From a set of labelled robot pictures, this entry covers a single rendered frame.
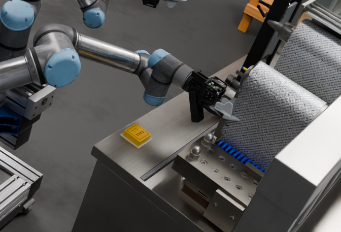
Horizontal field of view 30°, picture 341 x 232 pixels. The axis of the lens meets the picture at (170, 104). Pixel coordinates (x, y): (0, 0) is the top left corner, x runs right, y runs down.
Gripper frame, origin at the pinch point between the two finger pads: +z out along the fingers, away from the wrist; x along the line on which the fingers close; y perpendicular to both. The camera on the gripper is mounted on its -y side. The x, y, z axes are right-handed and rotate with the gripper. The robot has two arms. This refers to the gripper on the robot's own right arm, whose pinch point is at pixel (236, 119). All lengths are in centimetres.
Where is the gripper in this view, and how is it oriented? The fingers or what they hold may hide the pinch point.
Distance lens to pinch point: 205.0
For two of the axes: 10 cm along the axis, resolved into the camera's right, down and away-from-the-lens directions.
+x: 5.5, -3.3, 7.7
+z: 7.7, 5.5, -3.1
